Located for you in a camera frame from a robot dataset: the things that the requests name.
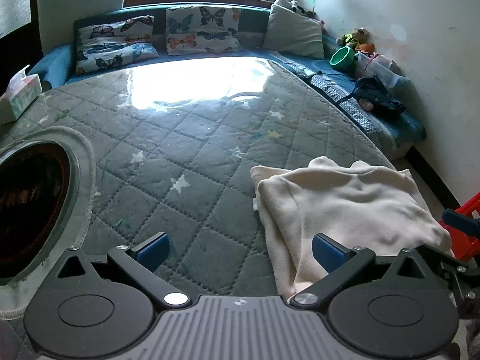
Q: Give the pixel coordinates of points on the tissue box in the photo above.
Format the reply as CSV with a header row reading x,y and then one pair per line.
x,y
22,97

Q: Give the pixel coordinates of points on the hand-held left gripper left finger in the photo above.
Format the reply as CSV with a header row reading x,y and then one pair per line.
x,y
152,251

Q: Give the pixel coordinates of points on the wide butterfly print cushion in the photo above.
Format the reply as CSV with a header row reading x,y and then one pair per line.
x,y
112,45

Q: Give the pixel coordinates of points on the red plastic object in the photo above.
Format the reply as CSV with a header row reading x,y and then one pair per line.
x,y
468,247

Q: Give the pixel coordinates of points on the dark garment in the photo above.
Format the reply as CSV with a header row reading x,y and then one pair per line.
x,y
378,97

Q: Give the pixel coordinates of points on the cream garment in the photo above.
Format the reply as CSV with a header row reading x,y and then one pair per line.
x,y
337,202

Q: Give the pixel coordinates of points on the teal sofa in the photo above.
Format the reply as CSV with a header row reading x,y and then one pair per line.
x,y
251,26

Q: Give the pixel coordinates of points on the grey quilted star table cover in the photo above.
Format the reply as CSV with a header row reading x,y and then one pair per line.
x,y
206,150

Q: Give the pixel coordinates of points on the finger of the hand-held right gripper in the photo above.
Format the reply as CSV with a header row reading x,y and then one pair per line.
x,y
457,266
455,219

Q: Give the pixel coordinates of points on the grey pillow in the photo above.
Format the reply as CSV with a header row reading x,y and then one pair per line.
x,y
292,32

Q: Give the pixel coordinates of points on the orange plush toy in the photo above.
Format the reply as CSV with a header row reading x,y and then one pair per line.
x,y
365,48

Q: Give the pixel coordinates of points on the square butterfly print cushion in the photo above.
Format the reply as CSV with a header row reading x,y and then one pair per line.
x,y
202,30

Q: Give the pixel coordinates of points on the green plastic bowl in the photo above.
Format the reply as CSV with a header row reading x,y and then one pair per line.
x,y
339,60

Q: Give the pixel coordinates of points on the black and white plush toy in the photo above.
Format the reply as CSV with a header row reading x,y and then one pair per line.
x,y
298,7

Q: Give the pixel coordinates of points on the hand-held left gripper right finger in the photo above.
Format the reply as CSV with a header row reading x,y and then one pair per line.
x,y
326,253

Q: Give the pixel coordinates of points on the plush bear toy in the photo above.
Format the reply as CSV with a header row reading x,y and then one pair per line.
x,y
360,35

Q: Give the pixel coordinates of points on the blue patterned sofa throw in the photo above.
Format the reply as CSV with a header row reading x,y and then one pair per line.
x,y
330,86

